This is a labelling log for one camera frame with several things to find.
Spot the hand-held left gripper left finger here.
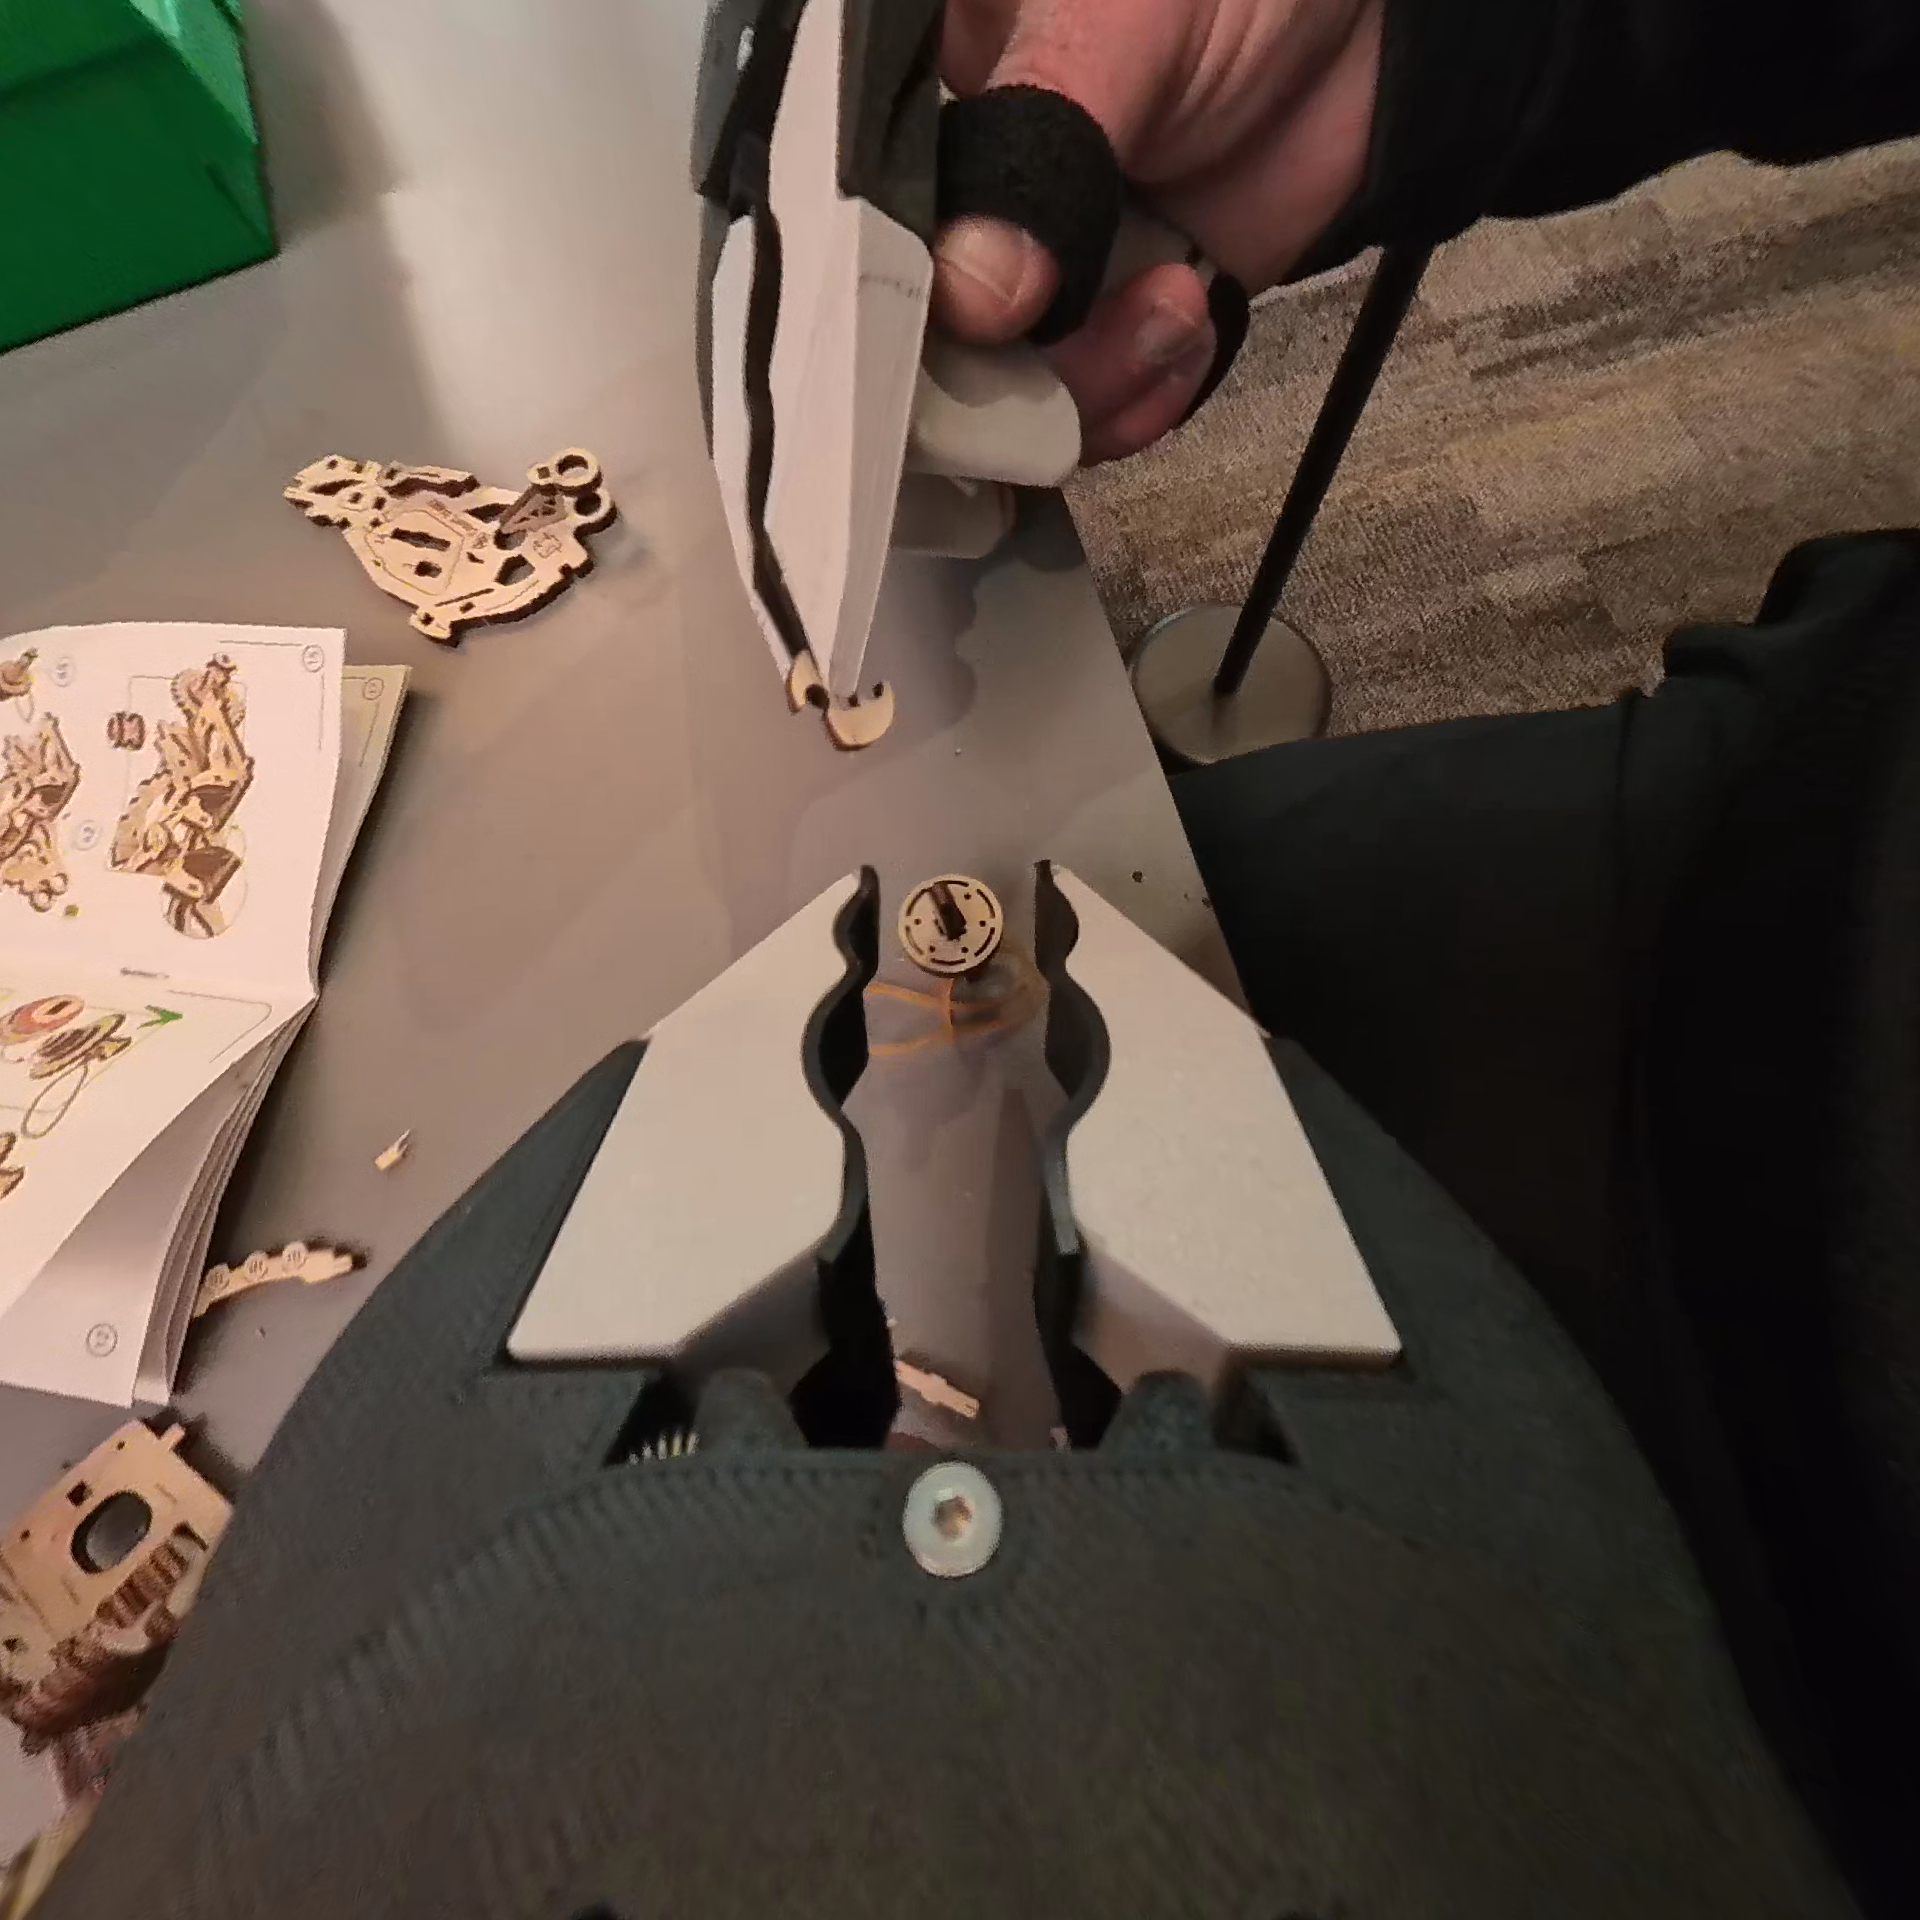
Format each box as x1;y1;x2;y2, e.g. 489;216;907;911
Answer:
506;866;881;1400

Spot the person's right hand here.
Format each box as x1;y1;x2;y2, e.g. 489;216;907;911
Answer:
922;0;1391;467

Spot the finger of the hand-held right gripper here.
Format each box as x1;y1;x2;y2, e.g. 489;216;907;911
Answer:
763;0;941;707
709;221;820;684

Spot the green plastic bin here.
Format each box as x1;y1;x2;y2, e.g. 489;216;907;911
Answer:
0;0;282;356

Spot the wooden chassis assembly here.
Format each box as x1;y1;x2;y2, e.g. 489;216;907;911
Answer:
281;444;622;652

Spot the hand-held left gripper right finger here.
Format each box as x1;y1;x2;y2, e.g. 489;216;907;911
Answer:
1035;861;1405;1415

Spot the toothed wooden strip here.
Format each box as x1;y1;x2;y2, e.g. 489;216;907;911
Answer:
190;1236;372;1319

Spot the black metal table leg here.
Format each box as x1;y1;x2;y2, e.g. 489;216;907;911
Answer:
1131;235;1437;768

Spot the white instruction booklet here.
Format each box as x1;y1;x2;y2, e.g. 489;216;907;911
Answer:
0;616;415;1409

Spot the wooden wheel axle assembly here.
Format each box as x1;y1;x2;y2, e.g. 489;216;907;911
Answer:
861;876;1054;1067

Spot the small curved wooden piece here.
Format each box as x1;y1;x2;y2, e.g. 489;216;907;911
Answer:
782;647;900;753

